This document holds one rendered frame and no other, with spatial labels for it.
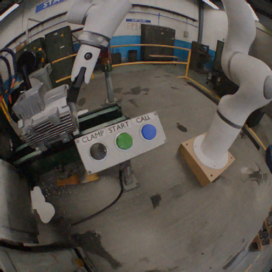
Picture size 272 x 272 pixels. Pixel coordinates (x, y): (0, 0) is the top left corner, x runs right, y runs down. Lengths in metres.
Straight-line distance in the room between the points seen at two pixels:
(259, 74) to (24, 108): 0.63
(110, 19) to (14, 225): 0.48
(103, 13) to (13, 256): 0.50
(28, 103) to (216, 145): 0.64
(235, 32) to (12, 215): 0.68
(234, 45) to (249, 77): 0.14
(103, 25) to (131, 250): 0.63
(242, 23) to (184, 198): 0.61
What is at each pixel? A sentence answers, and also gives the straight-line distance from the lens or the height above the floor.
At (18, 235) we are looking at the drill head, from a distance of 0.32.
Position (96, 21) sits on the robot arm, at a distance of 0.31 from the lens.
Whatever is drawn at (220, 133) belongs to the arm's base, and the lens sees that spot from 0.42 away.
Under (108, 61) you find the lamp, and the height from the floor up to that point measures 1.10.
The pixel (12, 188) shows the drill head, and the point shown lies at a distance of 0.33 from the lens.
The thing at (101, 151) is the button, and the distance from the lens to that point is 0.20.
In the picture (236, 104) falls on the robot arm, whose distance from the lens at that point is 0.37.
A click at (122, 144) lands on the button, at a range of 0.21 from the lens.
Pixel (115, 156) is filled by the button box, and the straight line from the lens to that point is 0.21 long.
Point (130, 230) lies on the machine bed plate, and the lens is 0.43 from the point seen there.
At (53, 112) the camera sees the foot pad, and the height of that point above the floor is 1.08.
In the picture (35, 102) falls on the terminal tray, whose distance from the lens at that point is 0.40.
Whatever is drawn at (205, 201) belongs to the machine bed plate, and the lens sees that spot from 0.51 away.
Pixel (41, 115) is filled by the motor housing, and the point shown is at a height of 1.07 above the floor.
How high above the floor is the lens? 1.23
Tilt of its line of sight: 49 degrees down
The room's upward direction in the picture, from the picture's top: straight up
